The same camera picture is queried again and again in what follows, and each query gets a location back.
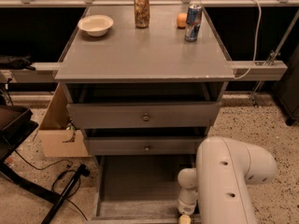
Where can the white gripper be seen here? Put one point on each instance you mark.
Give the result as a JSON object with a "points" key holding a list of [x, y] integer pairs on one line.
{"points": [[186, 207]]}

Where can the black chair base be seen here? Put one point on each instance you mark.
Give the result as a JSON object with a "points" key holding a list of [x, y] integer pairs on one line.
{"points": [[15, 127]]}

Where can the orange fruit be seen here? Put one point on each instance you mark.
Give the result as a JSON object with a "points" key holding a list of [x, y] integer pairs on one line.
{"points": [[181, 20]]}

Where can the black stand leg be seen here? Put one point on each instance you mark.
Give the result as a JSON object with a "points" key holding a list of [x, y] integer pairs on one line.
{"points": [[66, 193]]}

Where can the grey bottom drawer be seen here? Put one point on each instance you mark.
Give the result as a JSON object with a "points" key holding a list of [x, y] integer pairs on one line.
{"points": [[138, 189]]}

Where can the dark cabinet at right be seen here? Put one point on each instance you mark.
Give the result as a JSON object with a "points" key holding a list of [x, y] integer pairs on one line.
{"points": [[287, 89]]}

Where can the cardboard box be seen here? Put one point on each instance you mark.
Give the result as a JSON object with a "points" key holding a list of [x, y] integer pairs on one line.
{"points": [[58, 135]]}

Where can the metal railing beam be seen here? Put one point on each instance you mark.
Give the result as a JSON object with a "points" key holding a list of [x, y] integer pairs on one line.
{"points": [[248, 70]]}

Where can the blue energy drink can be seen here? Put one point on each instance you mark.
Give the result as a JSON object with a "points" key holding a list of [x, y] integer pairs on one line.
{"points": [[193, 22]]}

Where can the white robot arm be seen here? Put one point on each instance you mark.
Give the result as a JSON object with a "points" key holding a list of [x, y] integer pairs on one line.
{"points": [[217, 186]]}

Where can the grey top drawer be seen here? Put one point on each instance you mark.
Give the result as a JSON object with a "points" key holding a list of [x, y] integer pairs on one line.
{"points": [[149, 115]]}

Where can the brown patterned can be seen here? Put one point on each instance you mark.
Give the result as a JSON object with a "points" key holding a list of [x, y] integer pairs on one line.
{"points": [[142, 13]]}

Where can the grey drawer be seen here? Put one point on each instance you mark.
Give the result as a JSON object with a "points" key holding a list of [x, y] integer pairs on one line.
{"points": [[138, 189], [142, 145], [149, 115]]}

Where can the grey middle drawer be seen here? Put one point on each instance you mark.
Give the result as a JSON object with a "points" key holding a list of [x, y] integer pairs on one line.
{"points": [[142, 145]]}

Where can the white bowl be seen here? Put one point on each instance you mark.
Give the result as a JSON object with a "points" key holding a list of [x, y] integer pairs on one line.
{"points": [[95, 25]]}

